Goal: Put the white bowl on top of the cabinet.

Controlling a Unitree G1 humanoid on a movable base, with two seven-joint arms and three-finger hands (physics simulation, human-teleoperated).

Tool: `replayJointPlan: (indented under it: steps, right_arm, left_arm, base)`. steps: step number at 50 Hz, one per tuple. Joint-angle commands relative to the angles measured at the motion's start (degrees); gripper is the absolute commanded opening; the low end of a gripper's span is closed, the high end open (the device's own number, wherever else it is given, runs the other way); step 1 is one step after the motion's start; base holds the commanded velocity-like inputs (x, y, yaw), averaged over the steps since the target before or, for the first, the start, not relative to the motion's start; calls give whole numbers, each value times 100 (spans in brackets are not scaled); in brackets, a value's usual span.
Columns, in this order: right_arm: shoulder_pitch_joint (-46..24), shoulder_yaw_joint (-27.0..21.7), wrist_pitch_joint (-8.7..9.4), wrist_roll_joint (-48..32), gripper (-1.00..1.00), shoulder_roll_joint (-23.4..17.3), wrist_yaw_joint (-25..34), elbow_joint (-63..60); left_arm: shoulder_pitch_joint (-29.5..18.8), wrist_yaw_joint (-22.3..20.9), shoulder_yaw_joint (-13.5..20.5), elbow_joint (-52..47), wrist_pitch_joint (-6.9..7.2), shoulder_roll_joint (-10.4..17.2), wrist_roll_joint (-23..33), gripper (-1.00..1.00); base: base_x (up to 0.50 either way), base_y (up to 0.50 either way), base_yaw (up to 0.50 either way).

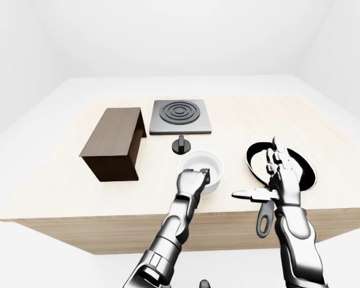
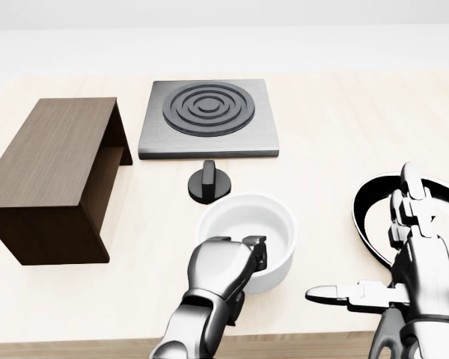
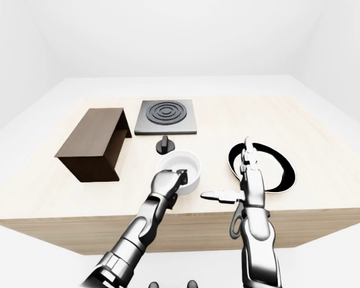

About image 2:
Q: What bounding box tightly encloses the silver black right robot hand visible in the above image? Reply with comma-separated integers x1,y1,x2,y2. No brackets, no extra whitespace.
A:
305,162,449,323

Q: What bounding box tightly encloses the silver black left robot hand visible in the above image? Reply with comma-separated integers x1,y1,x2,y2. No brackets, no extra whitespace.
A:
184,235,269,302

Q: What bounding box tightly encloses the white bowl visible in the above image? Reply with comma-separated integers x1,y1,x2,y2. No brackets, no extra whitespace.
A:
196,191,299,295

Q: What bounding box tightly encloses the dark brown wooden cabinet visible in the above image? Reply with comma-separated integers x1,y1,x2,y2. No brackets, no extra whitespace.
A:
0,97,134,267

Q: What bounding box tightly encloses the black frying pan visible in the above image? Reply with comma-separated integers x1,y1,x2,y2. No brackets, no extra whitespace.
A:
352,173,449,289

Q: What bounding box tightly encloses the round black stove knob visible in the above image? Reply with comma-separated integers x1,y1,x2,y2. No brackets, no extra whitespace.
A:
187,159,234,205

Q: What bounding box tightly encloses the flat dark stove plate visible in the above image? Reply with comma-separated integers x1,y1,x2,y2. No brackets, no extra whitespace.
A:
138,79,284,162

